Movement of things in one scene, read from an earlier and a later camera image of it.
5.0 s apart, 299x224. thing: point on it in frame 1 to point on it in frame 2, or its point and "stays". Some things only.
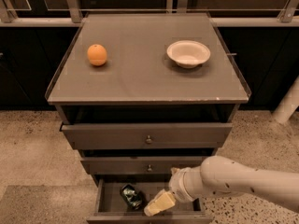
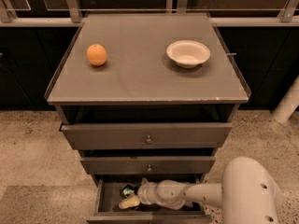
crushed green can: [132, 196] stays
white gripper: [176, 184] to [145, 192]
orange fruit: [96, 54] stays
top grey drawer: [146, 135] stays
